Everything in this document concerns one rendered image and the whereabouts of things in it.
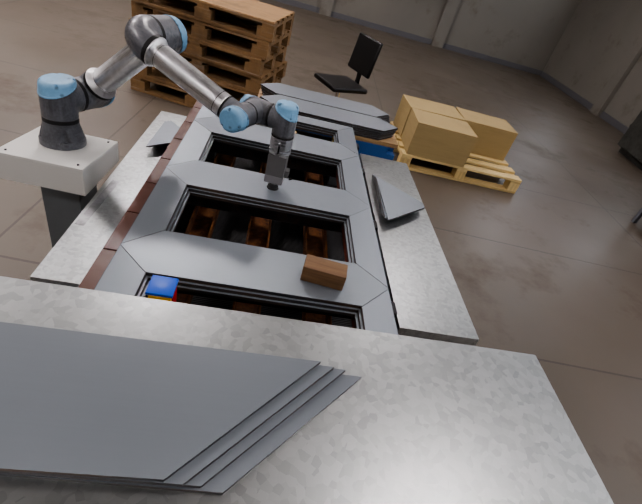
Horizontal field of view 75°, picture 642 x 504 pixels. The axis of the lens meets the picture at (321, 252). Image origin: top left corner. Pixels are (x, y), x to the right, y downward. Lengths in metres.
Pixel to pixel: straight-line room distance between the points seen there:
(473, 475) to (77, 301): 0.66
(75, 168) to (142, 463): 1.23
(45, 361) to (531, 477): 0.71
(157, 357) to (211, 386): 0.09
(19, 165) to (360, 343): 1.35
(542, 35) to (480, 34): 1.55
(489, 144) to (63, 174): 4.05
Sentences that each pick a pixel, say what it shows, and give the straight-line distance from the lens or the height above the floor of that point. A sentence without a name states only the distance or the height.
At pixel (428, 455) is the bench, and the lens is 0.69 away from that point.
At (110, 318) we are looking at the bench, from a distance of 0.74.
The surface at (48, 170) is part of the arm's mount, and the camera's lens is 1.71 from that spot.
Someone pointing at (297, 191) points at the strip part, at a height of 0.85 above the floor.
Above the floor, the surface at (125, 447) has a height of 1.07.
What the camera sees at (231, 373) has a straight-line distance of 0.64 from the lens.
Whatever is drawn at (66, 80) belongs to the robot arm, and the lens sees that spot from 1.76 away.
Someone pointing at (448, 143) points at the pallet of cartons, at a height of 0.34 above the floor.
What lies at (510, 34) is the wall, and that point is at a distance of 12.76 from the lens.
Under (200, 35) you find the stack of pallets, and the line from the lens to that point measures 4.19.
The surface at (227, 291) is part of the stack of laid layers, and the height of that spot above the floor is 0.83.
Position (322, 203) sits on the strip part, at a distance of 1.50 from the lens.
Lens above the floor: 1.60
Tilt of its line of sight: 37 degrees down
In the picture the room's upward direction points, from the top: 17 degrees clockwise
